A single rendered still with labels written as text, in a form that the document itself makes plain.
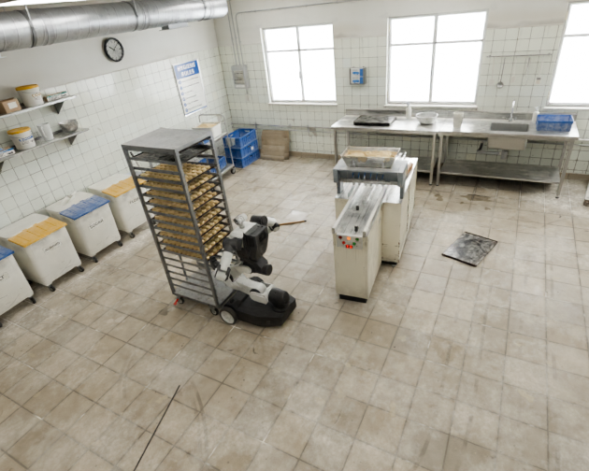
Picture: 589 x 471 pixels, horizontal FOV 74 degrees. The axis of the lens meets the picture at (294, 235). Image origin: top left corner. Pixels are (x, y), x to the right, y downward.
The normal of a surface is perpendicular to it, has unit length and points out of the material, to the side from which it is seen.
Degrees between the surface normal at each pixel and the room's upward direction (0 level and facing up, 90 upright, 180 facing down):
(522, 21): 90
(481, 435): 0
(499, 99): 90
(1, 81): 90
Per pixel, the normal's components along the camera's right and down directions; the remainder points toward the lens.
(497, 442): -0.11, -0.85
